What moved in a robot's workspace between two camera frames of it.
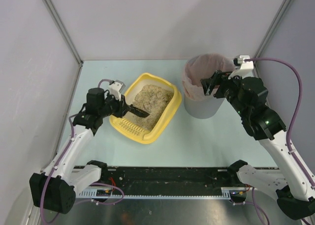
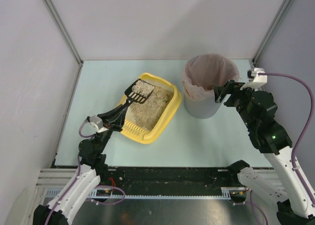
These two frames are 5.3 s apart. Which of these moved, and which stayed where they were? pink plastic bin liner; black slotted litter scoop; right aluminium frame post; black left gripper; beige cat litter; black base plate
Moved: black slotted litter scoop; black left gripper
Stayed: pink plastic bin liner; beige cat litter; right aluminium frame post; black base plate
